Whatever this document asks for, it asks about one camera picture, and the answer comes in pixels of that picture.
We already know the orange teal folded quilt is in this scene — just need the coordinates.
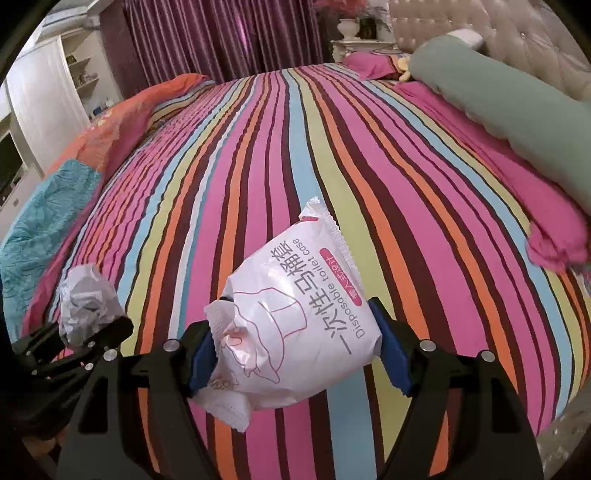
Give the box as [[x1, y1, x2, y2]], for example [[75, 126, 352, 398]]
[[0, 73, 215, 324]]

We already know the long green pillow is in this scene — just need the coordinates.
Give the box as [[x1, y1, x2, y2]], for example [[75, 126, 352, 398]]
[[409, 37, 591, 204]]

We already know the purple curtain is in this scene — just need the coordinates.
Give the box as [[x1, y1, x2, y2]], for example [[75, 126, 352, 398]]
[[99, 0, 333, 86]]

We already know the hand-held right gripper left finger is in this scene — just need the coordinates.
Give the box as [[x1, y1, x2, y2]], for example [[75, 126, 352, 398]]
[[55, 320, 218, 480]]

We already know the white pink printed packet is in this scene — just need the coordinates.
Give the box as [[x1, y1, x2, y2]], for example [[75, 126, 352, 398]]
[[191, 196, 384, 432]]

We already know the white shelf cabinet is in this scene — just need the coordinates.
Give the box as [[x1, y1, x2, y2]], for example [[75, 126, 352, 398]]
[[0, 28, 125, 217]]

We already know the white vase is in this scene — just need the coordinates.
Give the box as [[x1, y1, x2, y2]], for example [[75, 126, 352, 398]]
[[337, 18, 361, 42]]

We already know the grey paper ball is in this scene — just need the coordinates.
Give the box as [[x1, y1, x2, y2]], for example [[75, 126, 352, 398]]
[[58, 264, 127, 347]]

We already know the white pillow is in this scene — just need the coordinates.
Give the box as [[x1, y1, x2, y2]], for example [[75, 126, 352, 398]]
[[450, 28, 483, 47]]

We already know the tufted beige headboard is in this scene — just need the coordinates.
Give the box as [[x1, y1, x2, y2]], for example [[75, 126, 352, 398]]
[[388, 0, 591, 107]]

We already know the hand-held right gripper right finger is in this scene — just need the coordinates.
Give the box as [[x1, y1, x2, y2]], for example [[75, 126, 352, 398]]
[[367, 298, 543, 480]]

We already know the dark television screen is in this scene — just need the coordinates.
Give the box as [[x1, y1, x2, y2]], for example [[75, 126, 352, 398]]
[[0, 136, 23, 195]]

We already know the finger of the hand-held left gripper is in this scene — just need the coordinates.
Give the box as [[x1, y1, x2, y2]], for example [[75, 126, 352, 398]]
[[11, 325, 63, 370], [85, 316, 134, 370]]

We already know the striped bed sheet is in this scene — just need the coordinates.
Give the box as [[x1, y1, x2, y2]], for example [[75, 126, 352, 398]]
[[28, 65, 591, 480]]

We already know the white nightstand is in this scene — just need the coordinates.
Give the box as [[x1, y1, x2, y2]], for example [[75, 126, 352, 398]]
[[331, 41, 393, 63]]

